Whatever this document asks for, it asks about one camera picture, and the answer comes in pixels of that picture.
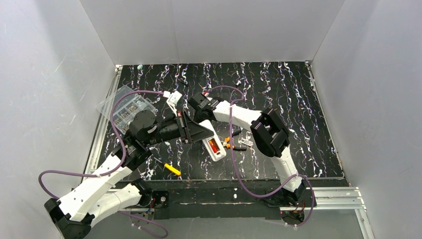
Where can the clear plastic screw box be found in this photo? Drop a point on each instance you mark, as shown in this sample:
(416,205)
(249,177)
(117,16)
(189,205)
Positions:
(126,110)

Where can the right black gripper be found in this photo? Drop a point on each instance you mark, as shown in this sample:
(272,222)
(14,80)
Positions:
(199,101)

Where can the aluminium frame rail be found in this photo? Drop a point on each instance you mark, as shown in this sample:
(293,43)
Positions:
(77,212)

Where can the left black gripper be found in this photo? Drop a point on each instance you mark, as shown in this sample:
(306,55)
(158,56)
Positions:
(183,128)

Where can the yellow handle screwdriver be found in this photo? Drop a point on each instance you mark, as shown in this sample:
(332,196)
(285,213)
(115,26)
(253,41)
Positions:
(169,167)

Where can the yellow black pliers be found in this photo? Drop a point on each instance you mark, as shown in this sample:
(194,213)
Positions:
(229,142)

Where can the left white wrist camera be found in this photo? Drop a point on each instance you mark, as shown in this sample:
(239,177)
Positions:
(172,98)

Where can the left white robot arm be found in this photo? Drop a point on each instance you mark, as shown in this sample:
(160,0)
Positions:
(77,212)

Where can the white remote control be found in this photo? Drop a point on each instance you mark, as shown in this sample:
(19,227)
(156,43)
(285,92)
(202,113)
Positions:
(222,154)

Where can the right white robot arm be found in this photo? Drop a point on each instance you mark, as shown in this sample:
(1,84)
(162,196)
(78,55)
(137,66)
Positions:
(270,135)

